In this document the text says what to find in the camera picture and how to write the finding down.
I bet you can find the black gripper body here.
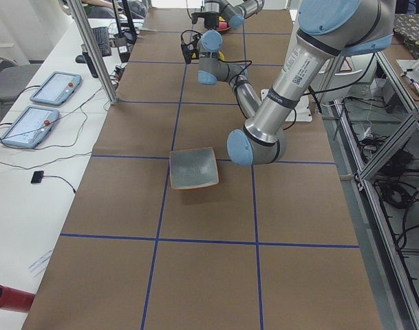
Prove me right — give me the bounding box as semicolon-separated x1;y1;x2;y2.
191;12;219;30
180;34;200;64

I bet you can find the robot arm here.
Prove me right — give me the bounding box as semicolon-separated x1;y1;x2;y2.
191;0;396;166
191;0;265;30

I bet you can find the grey square plate orange rim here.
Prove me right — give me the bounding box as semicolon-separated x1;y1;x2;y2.
169;147;219;190

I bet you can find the black keyboard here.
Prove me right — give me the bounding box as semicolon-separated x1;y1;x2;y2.
92;27;112;57

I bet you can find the black bottle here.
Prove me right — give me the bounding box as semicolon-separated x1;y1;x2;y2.
81;43;98;78

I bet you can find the upper teach pendant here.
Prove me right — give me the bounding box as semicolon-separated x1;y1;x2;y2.
30;71;83;106

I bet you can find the teach pendant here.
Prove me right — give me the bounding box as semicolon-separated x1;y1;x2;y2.
30;71;83;106
0;105;60;149

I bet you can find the lower teach pendant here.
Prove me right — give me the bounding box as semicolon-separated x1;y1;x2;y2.
0;105;60;149

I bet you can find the small black device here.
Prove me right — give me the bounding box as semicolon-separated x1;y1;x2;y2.
30;170;44;184

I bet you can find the red tube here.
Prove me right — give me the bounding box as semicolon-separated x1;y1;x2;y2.
0;285;35;313

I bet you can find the aluminium frame post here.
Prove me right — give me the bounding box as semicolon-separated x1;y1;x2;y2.
67;0;118;105

